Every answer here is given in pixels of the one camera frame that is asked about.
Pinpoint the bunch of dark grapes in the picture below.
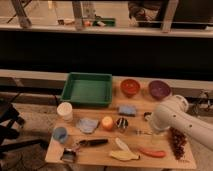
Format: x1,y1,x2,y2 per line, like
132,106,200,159
170,128,186,160

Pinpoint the silver fork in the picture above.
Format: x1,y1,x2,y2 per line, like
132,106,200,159
136,130,152,135

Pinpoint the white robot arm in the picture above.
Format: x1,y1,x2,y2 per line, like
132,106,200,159
148,95,213,150

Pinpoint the yellow banana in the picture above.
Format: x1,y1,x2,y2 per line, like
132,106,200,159
109,150,140,161

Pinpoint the green plastic tray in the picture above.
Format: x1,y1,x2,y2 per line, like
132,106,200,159
61,72,112,107

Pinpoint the person in background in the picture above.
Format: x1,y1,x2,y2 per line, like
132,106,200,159
128,0,163,22

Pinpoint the white spoon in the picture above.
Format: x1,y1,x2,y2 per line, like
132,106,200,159
115,138,131,152

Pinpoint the purple bowl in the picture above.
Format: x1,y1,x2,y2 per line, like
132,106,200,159
148,80,171,100

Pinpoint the blue sponge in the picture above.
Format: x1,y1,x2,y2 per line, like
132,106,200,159
118,105,137,117

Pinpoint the black rectangular block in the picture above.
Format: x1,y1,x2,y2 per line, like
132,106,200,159
144,112,152,121

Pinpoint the black office chair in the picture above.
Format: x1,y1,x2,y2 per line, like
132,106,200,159
0,98,49,159

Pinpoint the small metal scoop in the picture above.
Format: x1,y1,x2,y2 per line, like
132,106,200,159
61,149,77,163

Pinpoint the orange apple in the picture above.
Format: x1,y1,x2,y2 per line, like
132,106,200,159
101,116,114,131

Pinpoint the red bowl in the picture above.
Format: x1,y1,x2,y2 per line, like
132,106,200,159
120,79,140,98

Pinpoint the blue cup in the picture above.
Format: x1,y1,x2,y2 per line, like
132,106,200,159
52,127,68,144

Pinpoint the red chili pepper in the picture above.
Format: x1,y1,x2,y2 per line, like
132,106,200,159
138,147,166,158

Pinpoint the small metal cup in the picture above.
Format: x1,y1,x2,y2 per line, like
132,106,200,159
116,117,128,132

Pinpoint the white cup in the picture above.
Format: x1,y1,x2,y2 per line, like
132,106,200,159
57,102,73,122

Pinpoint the blue grey cloth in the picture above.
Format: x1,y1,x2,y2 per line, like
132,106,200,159
76,118,99,134

